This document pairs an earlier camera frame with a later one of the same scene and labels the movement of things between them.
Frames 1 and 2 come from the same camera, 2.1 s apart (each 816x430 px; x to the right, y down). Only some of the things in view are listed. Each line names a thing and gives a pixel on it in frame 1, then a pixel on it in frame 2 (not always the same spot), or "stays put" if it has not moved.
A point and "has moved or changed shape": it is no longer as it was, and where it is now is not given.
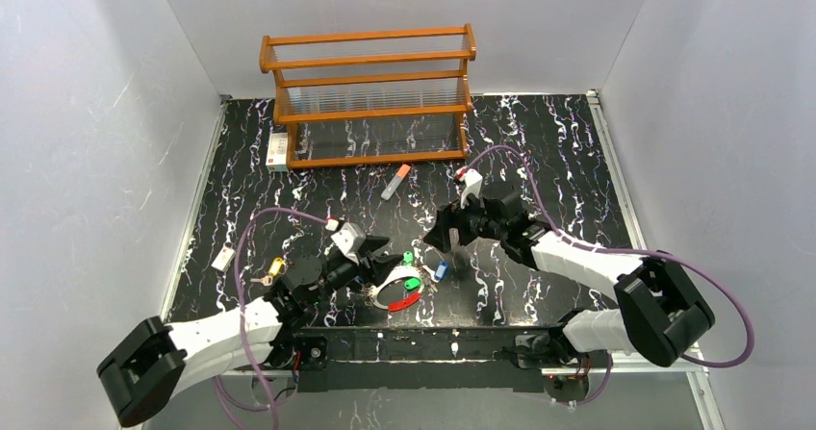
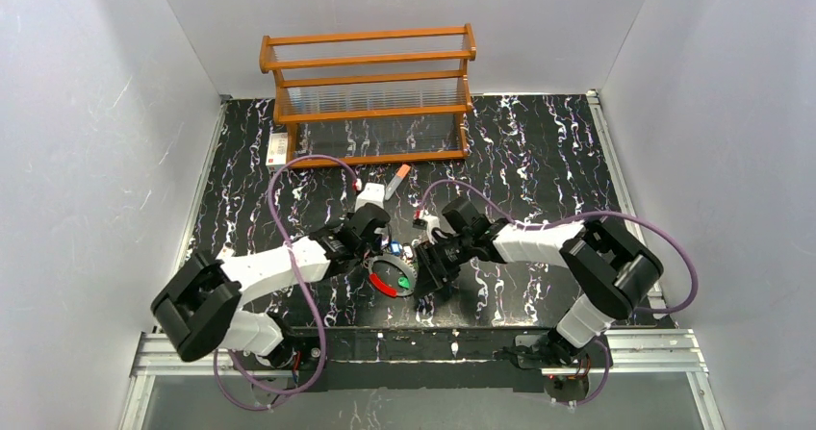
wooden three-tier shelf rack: [371, 96] stays put
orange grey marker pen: [395, 182] stays put
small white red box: [276, 160] stays put
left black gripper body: [368, 265] → [377, 248]
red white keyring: [404, 271] has moved or changed shape
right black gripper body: [463, 224] → [431, 264]
